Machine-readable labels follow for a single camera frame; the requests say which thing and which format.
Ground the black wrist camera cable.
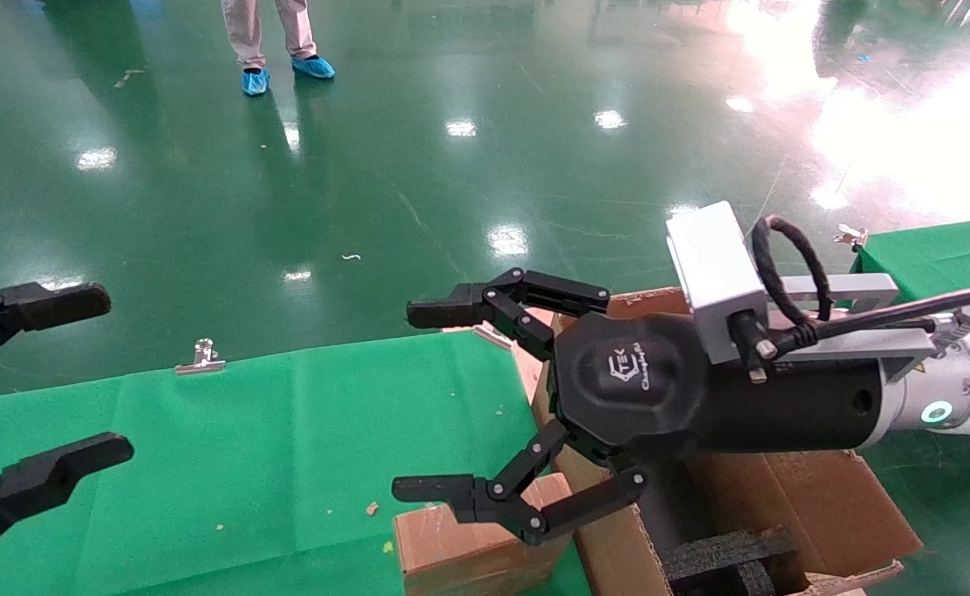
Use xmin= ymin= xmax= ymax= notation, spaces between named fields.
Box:
xmin=752 ymin=214 xmax=970 ymax=357

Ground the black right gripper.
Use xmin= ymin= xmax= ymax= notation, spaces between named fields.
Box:
xmin=391 ymin=268 xmax=885 ymax=547

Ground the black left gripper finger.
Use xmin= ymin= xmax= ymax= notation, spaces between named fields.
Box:
xmin=0 ymin=432 xmax=134 ymax=567
xmin=0 ymin=282 xmax=112 ymax=382

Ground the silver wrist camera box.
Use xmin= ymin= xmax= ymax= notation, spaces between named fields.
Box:
xmin=665 ymin=201 xmax=771 ymax=365

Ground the large open cardboard carton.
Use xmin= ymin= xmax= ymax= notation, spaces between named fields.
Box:
xmin=526 ymin=286 xmax=924 ymax=596

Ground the person in beige trousers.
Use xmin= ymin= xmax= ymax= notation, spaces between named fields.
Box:
xmin=220 ymin=0 xmax=337 ymax=97

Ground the small brown cardboard box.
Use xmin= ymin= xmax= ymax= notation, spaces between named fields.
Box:
xmin=394 ymin=472 xmax=573 ymax=596

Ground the silver camera mount bracket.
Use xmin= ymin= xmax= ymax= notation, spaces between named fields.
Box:
xmin=762 ymin=273 xmax=970 ymax=383

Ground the black foam insert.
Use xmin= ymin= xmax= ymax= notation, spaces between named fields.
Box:
xmin=659 ymin=526 xmax=800 ymax=596

